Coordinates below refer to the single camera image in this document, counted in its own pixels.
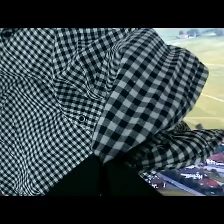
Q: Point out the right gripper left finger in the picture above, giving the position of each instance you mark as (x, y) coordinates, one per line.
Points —
(83, 180)

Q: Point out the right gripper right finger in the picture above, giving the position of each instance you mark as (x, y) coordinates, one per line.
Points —
(128, 181)

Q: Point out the checked shirt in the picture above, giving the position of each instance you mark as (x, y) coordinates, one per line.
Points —
(66, 100)

